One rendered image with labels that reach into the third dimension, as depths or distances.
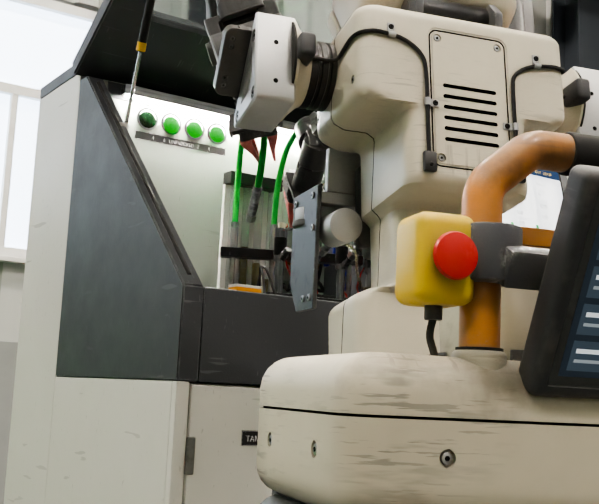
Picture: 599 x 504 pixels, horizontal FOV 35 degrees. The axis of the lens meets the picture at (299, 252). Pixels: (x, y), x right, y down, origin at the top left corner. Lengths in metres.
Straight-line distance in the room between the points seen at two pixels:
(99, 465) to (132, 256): 0.40
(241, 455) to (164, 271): 0.34
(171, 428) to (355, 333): 0.56
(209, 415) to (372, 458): 0.95
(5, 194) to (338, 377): 5.27
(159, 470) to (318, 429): 0.92
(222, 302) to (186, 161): 0.68
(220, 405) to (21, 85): 4.66
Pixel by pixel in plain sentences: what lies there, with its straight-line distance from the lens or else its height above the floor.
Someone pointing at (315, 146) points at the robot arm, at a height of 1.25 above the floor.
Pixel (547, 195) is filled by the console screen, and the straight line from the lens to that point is 2.64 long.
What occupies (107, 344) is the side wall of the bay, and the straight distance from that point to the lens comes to 1.88.
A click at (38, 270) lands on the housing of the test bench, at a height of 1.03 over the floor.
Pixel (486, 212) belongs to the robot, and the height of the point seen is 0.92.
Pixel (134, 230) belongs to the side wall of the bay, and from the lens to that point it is 1.82.
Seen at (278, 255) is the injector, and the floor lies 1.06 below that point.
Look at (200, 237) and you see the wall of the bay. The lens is 2.24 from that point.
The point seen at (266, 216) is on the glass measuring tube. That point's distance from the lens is 2.33.
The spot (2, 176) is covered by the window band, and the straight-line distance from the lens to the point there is 5.97.
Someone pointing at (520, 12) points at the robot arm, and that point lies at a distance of 1.59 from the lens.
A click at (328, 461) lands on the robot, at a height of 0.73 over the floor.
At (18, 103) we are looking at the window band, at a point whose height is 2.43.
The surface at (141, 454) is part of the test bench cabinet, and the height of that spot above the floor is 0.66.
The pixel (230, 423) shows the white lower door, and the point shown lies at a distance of 1.65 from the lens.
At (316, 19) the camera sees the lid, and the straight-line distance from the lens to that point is 2.25.
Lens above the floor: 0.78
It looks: 8 degrees up
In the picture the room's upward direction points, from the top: 3 degrees clockwise
